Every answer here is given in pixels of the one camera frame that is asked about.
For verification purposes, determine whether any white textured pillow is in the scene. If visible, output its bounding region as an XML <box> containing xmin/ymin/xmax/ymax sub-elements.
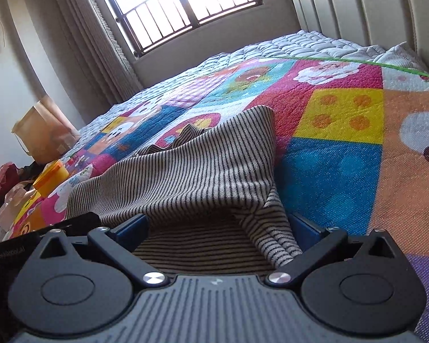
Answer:
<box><xmin>375</xmin><ymin>41</ymin><xmax>429</xmax><ymax>76</ymax></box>

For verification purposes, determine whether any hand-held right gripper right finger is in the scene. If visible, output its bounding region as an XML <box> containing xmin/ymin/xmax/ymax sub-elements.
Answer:
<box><xmin>267</xmin><ymin>212</ymin><xmax>405</xmax><ymax>287</ymax></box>

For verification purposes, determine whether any yellow box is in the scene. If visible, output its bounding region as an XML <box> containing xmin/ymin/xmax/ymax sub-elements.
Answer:
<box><xmin>32</xmin><ymin>159</ymin><xmax>69</xmax><ymax>198</ymax></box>

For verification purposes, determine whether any white plastic bag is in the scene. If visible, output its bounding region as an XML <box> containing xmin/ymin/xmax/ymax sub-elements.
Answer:
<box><xmin>0</xmin><ymin>182</ymin><xmax>41</xmax><ymax>238</ymax></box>

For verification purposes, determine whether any barred window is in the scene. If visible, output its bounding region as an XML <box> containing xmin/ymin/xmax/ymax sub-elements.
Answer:
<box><xmin>91</xmin><ymin>0</ymin><xmax>264</xmax><ymax>57</ymax></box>

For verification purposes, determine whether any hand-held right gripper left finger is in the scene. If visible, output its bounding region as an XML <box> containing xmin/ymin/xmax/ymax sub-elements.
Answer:
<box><xmin>39</xmin><ymin>214</ymin><xmax>167</xmax><ymax>288</ymax></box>

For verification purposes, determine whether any brown paper bag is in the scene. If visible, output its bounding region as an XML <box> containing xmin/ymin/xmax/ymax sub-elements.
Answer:
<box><xmin>11</xmin><ymin>100</ymin><xmax>81</xmax><ymax>163</ymax></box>

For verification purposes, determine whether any striped beige knit garment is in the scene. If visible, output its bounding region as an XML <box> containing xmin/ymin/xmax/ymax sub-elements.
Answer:
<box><xmin>67</xmin><ymin>105</ymin><xmax>305</xmax><ymax>276</ymax></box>

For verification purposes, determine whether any beige curtain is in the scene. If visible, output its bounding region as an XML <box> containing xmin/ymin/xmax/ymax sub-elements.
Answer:
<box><xmin>50</xmin><ymin>0</ymin><xmax>144</xmax><ymax>105</ymax></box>

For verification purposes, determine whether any pink cloth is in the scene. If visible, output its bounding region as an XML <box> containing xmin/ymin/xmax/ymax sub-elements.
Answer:
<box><xmin>0</xmin><ymin>162</ymin><xmax>21</xmax><ymax>218</ymax></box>

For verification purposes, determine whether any beige padded headboard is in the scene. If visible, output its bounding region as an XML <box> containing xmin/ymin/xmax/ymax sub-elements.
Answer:
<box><xmin>288</xmin><ymin>0</ymin><xmax>429</xmax><ymax>75</ymax></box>

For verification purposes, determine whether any colourful cartoon printed blanket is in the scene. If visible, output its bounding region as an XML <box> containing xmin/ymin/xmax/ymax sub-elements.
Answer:
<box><xmin>7</xmin><ymin>57</ymin><xmax>429</xmax><ymax>343</ymax></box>

